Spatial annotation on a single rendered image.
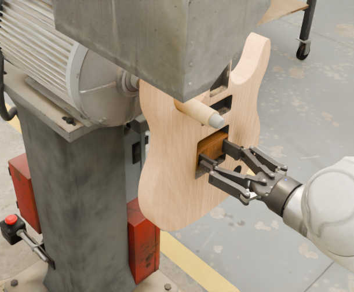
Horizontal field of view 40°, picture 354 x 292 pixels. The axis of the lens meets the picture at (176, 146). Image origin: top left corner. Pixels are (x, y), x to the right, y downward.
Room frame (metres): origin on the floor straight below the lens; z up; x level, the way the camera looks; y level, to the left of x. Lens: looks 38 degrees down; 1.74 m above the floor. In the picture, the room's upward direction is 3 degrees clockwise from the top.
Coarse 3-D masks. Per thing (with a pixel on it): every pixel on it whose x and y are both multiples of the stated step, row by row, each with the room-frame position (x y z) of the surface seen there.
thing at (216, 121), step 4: (212, 116) 0.70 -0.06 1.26; (216, 116) 0.70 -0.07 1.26; (220, 116) 0.70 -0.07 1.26; (212, 120) 0.69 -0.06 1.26; (216, 120) 0.69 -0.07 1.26; (220, 120) 0.69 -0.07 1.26; (212, 124) 0.69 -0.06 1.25; (216, 124) 0.69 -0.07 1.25; (220, 124) 0.69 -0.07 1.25; (216, 128) 0.69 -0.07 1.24; (220, 128) 0.69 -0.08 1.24
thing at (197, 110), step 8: (176, 104) 0.75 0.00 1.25; (184, 104) 0.74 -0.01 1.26; (192, 104) 0.73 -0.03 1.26; (200, 104) 0.73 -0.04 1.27; (184, 112) 0.74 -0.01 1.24; (192, 112) 0.72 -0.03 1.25; (200, 112) 0.71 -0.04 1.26; (208, 112) 0.71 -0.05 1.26; (216, 112) 0.71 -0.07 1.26; (200, 120) 0.70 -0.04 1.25; (208, 120) 0.70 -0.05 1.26
